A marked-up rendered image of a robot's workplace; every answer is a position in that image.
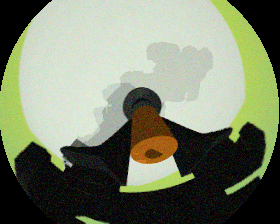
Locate orange-brown cylinder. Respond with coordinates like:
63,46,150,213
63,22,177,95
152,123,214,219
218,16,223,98
130,106,179,164

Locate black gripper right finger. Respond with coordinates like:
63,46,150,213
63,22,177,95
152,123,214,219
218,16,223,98
161,117,234,178

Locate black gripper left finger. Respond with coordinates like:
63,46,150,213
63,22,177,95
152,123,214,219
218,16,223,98
60,119,132,187

